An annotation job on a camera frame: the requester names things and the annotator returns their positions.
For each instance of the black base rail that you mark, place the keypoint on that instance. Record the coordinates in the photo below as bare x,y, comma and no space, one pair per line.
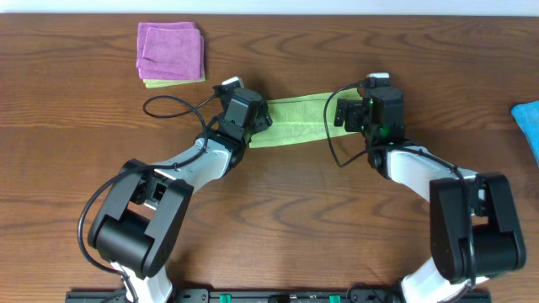
205,296

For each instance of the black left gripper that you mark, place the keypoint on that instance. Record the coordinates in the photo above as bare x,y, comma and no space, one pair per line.
262,116

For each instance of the folded green cloth under purple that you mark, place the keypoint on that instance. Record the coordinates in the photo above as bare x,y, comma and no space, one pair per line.
161,83

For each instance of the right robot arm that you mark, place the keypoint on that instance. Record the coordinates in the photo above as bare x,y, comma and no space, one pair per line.
475,232

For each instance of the green microfiber cloth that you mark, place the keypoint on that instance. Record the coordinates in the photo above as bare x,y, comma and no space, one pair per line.
295,120

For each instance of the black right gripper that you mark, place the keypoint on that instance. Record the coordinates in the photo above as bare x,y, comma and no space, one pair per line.
351,114

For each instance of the blue cloth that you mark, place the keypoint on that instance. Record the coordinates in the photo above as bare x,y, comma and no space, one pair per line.
526,117

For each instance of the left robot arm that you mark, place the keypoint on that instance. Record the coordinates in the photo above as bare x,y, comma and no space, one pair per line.
130,224

